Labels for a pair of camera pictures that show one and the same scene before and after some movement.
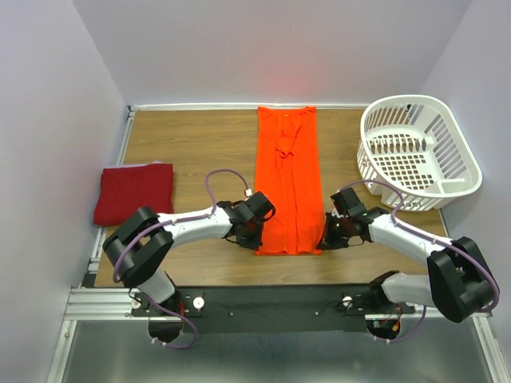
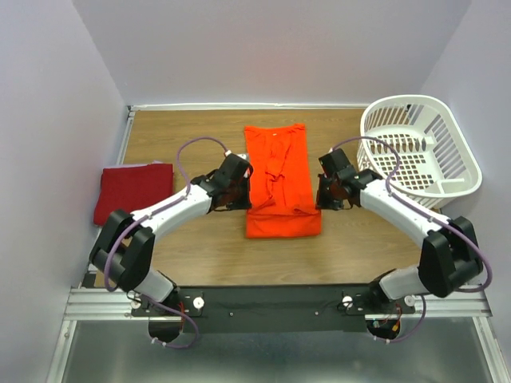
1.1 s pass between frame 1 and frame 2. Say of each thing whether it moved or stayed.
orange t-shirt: moved
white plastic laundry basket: stayed
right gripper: moved
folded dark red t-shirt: stayed
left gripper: moved
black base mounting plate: stayed
